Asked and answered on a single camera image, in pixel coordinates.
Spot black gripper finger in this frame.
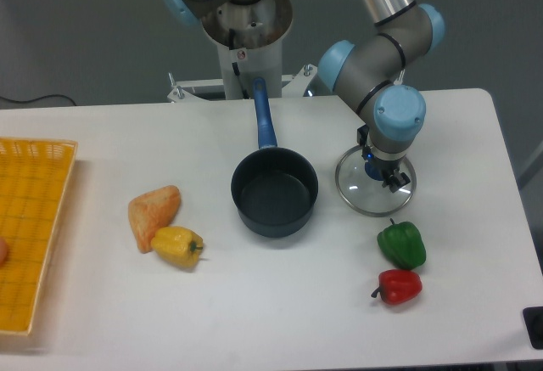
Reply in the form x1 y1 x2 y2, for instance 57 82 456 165
381 169 410 191

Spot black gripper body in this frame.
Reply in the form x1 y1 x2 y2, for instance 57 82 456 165
357 126 406 176

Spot glass pot lid blue knob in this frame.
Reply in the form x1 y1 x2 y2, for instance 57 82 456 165
335 146 417 217

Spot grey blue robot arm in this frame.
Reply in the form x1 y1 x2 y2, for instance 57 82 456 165
163 0 445 192

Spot green bell pepper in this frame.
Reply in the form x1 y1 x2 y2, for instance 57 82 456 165
377 220 427 270

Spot red bell pepper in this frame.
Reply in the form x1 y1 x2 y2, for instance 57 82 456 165
371 269 423 306

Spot black device table corner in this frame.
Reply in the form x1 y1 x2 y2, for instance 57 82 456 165
523 306 543 350

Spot yellow bell pepper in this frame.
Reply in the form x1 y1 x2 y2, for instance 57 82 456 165
151 226 204 269

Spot bread piece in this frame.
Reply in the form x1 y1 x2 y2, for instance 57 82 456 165
128 185 182 253

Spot yellow wicker basket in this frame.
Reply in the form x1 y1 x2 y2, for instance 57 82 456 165
1 137 78 335

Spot orange object in basket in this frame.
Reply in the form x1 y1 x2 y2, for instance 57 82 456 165
0 238 9 266

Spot dark saucepan blue handle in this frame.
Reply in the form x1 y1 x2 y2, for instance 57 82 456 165
231 77 319 238

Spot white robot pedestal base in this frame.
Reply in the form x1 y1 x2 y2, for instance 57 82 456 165
167 0 319 103

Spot black cable on floor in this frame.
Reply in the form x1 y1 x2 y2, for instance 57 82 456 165
0 93 79 106

